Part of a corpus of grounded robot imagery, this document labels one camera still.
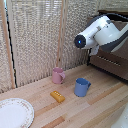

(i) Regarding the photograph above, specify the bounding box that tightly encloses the woven bamboo screen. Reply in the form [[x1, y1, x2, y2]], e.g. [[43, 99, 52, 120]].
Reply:
[[0, 0, 118, 93]]

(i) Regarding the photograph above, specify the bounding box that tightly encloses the thin wooden screen post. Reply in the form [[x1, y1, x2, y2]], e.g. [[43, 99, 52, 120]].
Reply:
[[56, 0, 70, 70]]

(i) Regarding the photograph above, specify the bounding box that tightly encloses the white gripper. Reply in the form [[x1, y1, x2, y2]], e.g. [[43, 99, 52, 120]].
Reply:
[[89, 44, 101, 57]]

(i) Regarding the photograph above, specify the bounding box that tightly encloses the long metal drawer handle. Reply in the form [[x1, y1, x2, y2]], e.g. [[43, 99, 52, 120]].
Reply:
[[98, 55, 121, 67]]

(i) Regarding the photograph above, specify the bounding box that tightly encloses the white speckled plate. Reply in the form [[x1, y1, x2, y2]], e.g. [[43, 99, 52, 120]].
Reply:
[[0, 97, 36, 128]]

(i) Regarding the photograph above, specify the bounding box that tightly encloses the blue mug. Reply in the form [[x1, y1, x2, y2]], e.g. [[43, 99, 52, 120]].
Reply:
[[73, 77, 92, 98]]

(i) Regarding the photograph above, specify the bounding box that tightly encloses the thick wooden screen post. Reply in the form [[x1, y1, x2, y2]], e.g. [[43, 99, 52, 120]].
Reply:
[[0, 0, 17, 90]]

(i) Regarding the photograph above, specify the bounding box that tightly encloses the pink mug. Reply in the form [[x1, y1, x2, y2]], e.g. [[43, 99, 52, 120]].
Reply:
[[51, 67, 67, 85]]

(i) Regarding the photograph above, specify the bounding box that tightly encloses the orange rectangular block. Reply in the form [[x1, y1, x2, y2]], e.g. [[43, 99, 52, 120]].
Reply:
[[49, 90, 67, 104]]

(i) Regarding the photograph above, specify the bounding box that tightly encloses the dark brown drawer cabinet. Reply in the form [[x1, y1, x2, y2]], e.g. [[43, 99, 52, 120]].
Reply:
[[86, 9, 128, 82]]

